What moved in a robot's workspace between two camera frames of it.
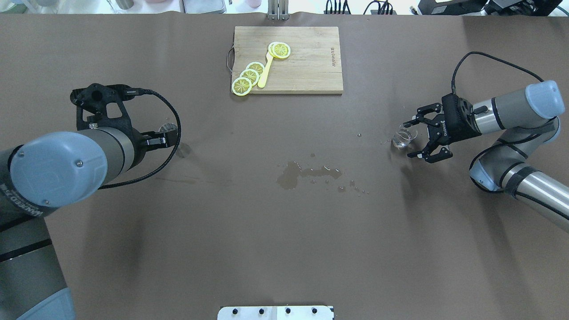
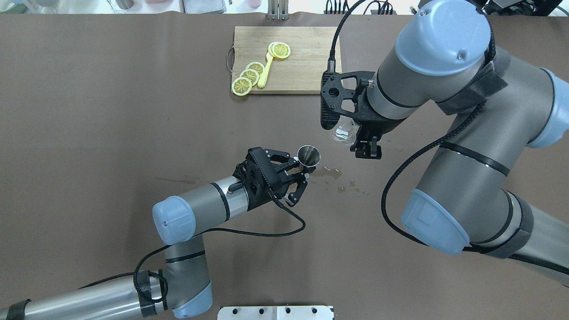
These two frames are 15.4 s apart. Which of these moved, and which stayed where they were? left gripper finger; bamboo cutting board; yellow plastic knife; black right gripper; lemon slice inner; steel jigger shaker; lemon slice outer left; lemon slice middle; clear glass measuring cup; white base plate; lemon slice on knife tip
Moved: clear glass measuring cup; steel jigger shaker; black right gripper; left gripper finger
Stayed: lemon slice outer left; lemon slice middle; bamboo cutting board; yellow plastic knife; white base plate; lemon slice on knife tip; lemon slice inner
